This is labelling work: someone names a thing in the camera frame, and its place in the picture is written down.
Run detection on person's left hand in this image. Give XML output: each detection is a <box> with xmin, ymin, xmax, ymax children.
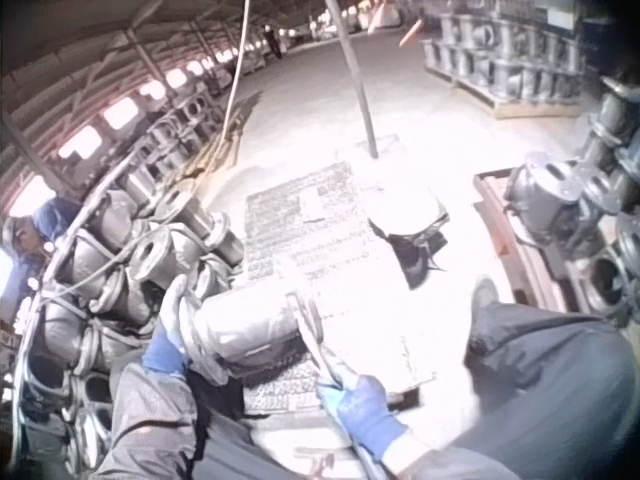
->
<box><xmin>141</xmin><ymin>275</ymin><xmax>202</xmax><ymax>378</ymax></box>

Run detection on person's right hand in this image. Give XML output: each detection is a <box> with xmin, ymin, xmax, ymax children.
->
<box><xmin>314</xmin><ymin>372</ymin><xmax>409</xmax><ymax>460</ymax></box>

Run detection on grey metal hand tool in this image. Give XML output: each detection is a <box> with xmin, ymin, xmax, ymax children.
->
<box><xmin>283</xmin><ymin>291</ymin><xmax>387</xmax><ymax>480</ymax></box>

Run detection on grey flanged pipe casting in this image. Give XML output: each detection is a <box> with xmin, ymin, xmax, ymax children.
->
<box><xmin>185</xmin><ymin>278</ymin><xmax>327</xmax><ymax>387</ymax></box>

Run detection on pile of grey flanged castings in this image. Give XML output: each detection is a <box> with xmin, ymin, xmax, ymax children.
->
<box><xmin>8</xmin><ymin>29</ymin><xmax>284</xmax><ymax>480</ymax></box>

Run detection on metal floor grate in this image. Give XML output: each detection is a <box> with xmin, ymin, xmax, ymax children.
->
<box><xmin>243</xmin><ymin>160</ymin><xmax>437</xmax><ymax>417</ymax></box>

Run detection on person's legs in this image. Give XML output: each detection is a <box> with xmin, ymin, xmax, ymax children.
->
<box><xmin>199</xmin><ymin>276</ymin><xmax>640</xmax><ymax>480</ymax></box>

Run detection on grey metal pole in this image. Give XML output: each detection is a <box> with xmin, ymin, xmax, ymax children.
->
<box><xmin>325</xmin><ymin>0</ymin><xmax>379</xmax><ymax>157</ymax></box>

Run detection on red pallet with grey castings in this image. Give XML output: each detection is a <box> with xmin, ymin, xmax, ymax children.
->
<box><xmin>472</xmin><ymin>74</ymin><xmax>640</xmax><ymax>329</ymax></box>

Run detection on orange cone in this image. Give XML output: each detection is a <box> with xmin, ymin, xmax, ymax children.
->
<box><xmin>398</xmin><ymin>18</ymin><xmax>427</xmax><ymax>50</ymax></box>

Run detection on wooden pallet with stacked castings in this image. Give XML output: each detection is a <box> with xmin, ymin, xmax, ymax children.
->
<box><xmin>421</xmin><ymin>0</ymin><xmax>599</xmax><ymax>120</ymax></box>

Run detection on white hanging rope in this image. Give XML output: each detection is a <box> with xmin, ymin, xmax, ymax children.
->
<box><xmin>217</xmin><ymin>0</ymin><xmax>252</xmax><ymax>147</ymax></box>

